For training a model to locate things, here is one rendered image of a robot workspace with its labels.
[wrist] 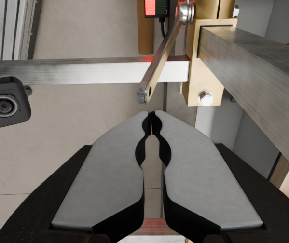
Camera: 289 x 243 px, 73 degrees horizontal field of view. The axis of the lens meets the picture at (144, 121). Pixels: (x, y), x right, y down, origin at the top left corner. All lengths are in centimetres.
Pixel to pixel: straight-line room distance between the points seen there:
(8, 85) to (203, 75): 22
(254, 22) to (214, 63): 37
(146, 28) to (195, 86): 79
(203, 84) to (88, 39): 96
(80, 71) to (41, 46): 100
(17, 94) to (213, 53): 20
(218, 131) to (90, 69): 48
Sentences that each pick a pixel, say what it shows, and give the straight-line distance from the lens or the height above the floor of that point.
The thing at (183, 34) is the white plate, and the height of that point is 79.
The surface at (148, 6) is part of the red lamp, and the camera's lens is 42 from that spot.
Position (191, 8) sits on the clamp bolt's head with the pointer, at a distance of 28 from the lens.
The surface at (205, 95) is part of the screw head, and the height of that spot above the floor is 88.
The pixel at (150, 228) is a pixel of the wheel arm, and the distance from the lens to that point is 37.
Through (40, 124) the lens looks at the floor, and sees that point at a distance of 154.
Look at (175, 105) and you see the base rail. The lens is 49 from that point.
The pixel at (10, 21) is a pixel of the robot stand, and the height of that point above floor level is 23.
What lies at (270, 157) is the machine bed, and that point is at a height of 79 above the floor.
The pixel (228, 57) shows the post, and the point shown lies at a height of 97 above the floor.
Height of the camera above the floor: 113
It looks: 58 degrees down
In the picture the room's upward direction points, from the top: 179 degrees counter-clockwise
